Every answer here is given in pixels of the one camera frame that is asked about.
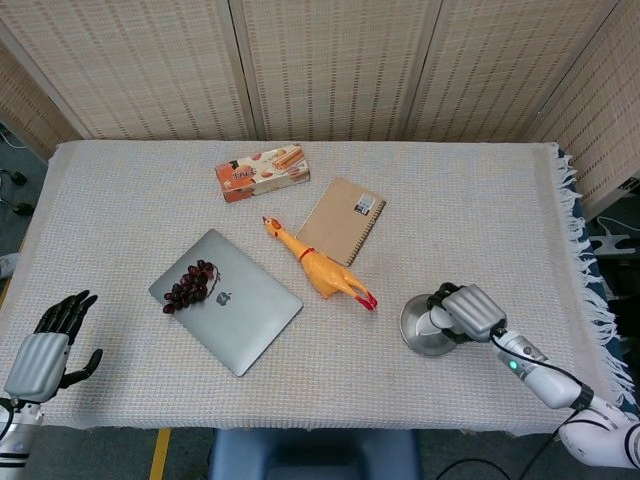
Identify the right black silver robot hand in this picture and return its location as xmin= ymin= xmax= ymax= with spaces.
xmin=425 ymin=282 xmax=508 ymax=346

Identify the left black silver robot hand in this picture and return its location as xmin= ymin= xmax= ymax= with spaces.
xmin=3 ymin=289 xmax=104 ymax=404

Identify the round steel dish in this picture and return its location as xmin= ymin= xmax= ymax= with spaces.
xmin=399 ymin=293 xmax=464 ymax=357

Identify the yellow rubber chicken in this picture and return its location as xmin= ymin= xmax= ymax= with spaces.
xmin=262 ymin=215 xmax=379 ymax=314

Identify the dark blue under cloth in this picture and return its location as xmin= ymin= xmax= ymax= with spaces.
xmin=552 ymin=144 xmax=619 ymax=301

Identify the white metal stand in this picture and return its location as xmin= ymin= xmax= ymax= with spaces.
xmin=589 ymin=215 xmax=636 ymax=257

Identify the black caster chair base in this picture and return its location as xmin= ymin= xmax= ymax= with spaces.
xmin=0 ymin=167 xmax=35 ymax=217

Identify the brown spiral notebook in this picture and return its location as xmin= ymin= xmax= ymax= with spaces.
xmin=295 ymin=176 xmax=388 ymax=268

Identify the dark red grape bunch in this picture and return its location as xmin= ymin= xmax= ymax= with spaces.
xmin=162 ymin=259 xmax=225 ymax=316

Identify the white woven fringed tablecloth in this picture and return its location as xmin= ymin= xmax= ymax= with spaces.
xmin=0 ymin=139 xmax=632 ymax=442

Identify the silver closed laptop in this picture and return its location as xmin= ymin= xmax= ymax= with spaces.
xmin=148 ymin=228 xmax=305 ymax=378

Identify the blue padded base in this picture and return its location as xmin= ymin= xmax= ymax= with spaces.
xmin=207 ymin=428 xmax=421 ymax=480

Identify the woven bamboo screen panel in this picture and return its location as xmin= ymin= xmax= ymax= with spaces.
xmin=0 ymin=39 xmax=86 ymax=161
xmin=0 ymin=0 xmax=257 ymax=142
xmin=524 ymin=0 xmax=640 ymax=221
xmin=404 ymin=0 xmax=626 ymax=144
xmin=229 ymin=0 xmax=446 ymax=144

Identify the orange cookie box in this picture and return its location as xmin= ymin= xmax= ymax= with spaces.
xmin=214 ymin=143 xmax=312 ymax=205

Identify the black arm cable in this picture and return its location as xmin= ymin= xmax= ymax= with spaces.
xmin=438 ymin=334 xmax=596 ymax=480

